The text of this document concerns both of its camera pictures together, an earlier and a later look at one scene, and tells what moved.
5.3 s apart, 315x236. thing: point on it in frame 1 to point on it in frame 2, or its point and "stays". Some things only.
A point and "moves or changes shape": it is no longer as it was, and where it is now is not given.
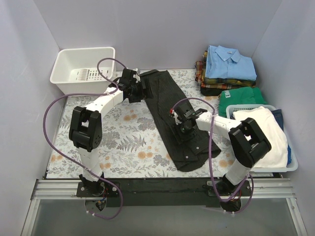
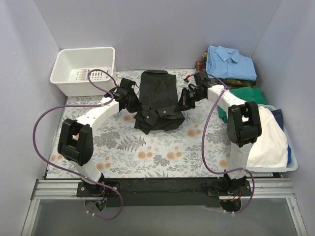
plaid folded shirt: [218, 83] stays
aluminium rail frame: [276, 189] stays
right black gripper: [183, 135] to [186, 97]
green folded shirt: [249, 95] stays
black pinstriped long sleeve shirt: [165, 95] moves or changes shape
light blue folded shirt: [224, 63] stays
